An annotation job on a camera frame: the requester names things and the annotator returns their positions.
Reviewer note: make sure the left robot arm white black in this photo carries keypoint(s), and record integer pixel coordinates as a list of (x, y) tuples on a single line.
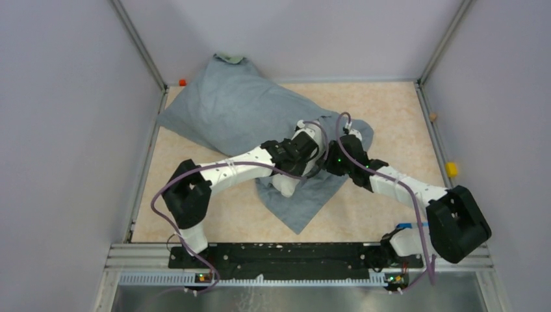
[(189, 190)]

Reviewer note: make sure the aluminium frame rail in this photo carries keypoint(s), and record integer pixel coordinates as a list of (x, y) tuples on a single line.
[(147, 264)]

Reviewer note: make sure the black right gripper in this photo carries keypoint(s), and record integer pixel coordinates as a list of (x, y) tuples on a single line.
[(332, 151)]

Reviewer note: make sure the multicolour toy brick stack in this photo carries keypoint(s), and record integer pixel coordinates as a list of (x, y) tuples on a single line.
[(410, 225)]

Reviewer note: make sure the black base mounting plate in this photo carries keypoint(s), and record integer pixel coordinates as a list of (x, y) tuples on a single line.
[(294, 261)]

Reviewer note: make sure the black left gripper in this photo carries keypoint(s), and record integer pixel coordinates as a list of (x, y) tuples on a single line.
[(299, 168)]

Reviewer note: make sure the white pillow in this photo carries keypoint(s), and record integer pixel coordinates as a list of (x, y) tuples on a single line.
[(284, 182)]

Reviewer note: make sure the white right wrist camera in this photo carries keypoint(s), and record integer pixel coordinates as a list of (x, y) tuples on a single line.
[(349, 130)]

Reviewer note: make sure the grey-blue and beige pillowcase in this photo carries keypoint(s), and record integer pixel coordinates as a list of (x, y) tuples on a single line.
[(230, 108)]

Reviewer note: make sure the small yellow block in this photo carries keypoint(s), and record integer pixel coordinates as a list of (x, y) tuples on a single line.
[(451, 169)]

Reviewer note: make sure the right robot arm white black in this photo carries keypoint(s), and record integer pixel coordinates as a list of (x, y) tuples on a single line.
[(451, 224)]

